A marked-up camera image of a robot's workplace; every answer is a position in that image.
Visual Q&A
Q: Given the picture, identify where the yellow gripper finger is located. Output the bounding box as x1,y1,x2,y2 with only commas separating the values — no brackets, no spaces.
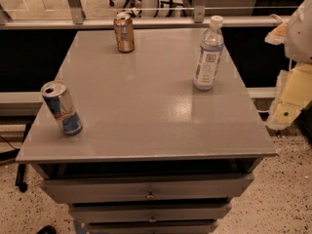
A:
266,63,312,131
264,14,289,46

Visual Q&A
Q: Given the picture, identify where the clear plastic water bottle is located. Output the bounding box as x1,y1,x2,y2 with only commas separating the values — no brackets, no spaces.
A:
193,16,224,91

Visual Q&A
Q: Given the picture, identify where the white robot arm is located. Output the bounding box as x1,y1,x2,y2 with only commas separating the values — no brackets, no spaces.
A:
265,0,312,131

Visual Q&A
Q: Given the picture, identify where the brown soda can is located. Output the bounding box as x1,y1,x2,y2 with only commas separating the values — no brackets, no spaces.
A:
114,12,135,53

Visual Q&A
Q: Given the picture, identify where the grey drawer cabinet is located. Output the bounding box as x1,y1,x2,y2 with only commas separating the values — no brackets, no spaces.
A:
15,27,278,234

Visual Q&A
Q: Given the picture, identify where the bottom grey drawer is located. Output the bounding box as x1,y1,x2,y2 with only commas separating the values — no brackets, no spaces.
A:
88,220,217,234

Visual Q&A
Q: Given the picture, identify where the grey drawer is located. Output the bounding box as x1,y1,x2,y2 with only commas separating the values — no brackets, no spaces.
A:
88,220,217,234
41,174,254,204
69,201,231,223

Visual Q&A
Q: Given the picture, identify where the middle grey drawer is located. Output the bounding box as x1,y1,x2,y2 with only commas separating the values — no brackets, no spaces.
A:
69,201,231,223

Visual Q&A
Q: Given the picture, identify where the top grey drawer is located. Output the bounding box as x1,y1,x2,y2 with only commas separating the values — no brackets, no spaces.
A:
41,174,254,204

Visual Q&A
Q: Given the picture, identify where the Red Bull energy can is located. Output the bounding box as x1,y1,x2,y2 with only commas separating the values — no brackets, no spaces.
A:
41,80,83,136

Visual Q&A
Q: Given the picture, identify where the black stand base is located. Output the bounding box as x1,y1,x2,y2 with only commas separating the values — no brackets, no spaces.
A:
0,136,28,193

